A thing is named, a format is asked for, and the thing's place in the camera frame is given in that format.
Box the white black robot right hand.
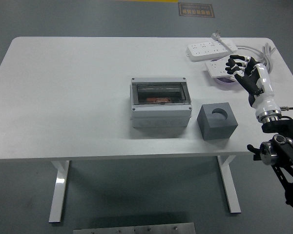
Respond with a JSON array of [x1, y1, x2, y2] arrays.
[[225, 55, 283, 120]]

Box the smoky transparent hinged lid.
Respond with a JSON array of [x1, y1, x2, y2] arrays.
[[132, 81, 191, 106]]

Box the grey plastic enclosure box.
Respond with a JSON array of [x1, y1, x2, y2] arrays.
[[129, 77, 192, 128]]

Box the orange cylindrical battery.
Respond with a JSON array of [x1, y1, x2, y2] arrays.
[[146, 97, 173, 103]]

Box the purple round disc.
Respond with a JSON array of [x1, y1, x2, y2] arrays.
[[213, 77, 237, 85]]

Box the grey block with round hole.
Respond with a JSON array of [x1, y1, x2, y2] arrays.
[[196, 102, 238, 141]]

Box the small white socket strip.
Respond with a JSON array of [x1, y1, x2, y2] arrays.
[[204, 58, 235, 78]]

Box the long white power strip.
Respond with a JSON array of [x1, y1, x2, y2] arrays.
[[185, 40, 238, 62]]

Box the white table leg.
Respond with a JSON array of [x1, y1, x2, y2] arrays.
[[216, 155, 242, 214], [48, 160, 71, 223]]

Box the brown floor sign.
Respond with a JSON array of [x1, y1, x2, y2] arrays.
[[177, 2, 215, 18]]

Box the grey metal plate with screws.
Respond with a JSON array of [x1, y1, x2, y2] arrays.
[[72, 222, 196, 234]]

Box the white power cable with plug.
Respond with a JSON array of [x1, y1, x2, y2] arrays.
[[210, 30, 277, 74]]

